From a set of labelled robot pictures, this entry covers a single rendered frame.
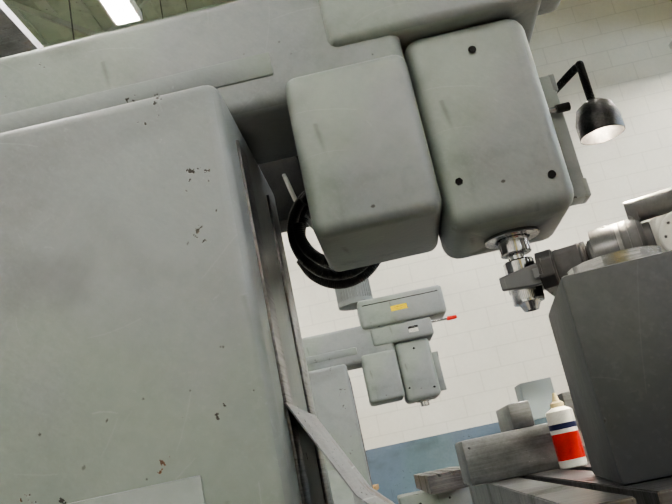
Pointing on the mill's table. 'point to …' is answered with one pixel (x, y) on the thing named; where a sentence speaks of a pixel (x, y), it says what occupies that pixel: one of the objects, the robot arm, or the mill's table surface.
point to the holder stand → (620, 360)
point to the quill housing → (488, 135)
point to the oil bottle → (565, 435)
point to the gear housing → (418, 18)
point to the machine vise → (509, 448)
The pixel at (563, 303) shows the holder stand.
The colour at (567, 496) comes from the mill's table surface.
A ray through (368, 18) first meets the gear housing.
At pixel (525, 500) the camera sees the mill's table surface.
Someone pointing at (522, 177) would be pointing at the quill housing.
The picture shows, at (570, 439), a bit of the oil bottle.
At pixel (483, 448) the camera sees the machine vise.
